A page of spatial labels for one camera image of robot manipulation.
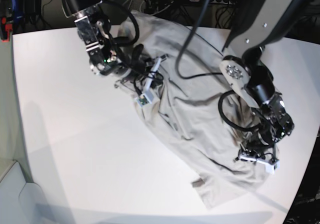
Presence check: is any red black clamp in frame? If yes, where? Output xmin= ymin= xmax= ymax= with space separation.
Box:
xmin=0 ymin=7 xmax=14 ymax=42

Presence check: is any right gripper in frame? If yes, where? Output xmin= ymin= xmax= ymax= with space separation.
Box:
xmin=119 ymin=58 xmax=164 ymax=92

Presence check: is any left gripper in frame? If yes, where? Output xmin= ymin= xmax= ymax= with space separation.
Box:
xmin=239 ymin=128 xmax=278 ymax=159

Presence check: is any beige t-shirt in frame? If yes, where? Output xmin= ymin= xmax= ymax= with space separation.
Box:
xmin=132 ymin=11 xmax=269 ymax=209

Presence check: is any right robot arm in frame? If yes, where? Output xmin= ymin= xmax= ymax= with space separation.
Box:
xmin=60 ymin=0 xmax=164 ymax=94

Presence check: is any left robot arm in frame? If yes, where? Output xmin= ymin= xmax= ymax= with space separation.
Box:
xmin=218 ymin=0 xmax=313 ymax=164

